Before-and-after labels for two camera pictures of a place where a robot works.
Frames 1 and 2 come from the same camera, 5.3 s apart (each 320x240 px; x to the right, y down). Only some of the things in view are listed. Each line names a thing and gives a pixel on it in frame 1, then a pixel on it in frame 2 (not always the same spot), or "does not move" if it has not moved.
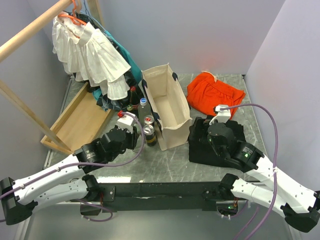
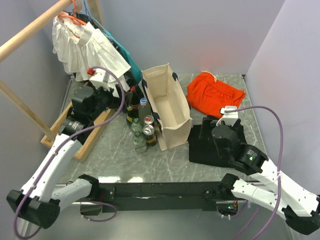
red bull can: (149, 119) does not move
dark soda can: (149, 131) does not move
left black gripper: (132, 137) → (115, 100)
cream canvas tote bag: (168, 105) does not move
